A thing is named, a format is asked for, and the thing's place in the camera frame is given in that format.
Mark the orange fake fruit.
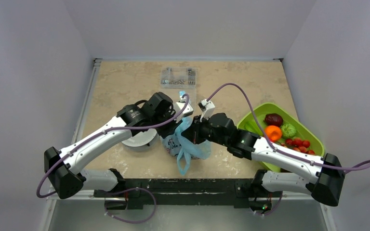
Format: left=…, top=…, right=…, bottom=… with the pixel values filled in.
left=264, top=126, right=282, bottom=141

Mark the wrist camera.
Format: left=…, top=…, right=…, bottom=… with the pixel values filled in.
left=198, top=99, right=215, bottom=122
left=173, top=102, right=194, bottom=124

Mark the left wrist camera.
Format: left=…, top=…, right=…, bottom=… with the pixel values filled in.
left=173, top=102, right=194, bottom=124

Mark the blue plastic bag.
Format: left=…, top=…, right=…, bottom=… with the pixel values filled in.
left=161, top=116, right=211, bottom=176

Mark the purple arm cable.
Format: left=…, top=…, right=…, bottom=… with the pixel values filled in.
left=206, top=83, right=370, bottom=174
left=36, top=93, right=190, bottom=199

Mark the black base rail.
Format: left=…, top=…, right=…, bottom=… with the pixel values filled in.
left=93, top=170, right=282, bottom=211

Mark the green custard apple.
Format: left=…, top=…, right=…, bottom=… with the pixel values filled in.
left=280, top=123, right=297, bottom=139

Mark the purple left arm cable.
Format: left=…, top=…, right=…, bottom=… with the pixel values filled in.
left=36, top=93, right=190, bottom=199

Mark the clear plastic screw box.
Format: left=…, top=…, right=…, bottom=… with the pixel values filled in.
left=159, top=66, right=198, bottom=109

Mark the green plastic bowl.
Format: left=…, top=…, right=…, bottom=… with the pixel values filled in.
left=237, top=103, right=325, bottom=156

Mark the green starfruit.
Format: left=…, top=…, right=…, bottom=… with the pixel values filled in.
left=245, top=120, right=260, bottom=134

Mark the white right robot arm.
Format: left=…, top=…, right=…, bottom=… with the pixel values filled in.
left=181, top=113, right=345, bottom=206

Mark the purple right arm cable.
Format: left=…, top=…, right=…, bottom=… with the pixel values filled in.
left=206, top=83, right=370, bottom=174

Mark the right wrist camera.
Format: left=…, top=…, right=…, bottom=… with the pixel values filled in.
left=198, top=99, right=215, bottom=122

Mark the dark red apple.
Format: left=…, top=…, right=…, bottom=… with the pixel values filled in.
left=264, top=113, right=284, bottom=127

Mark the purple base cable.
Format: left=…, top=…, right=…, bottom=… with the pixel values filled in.
left=104, top=187, right=158, bottom=224

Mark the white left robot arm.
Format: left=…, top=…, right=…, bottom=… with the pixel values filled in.
left=44, top=92, right=188, bottom=199

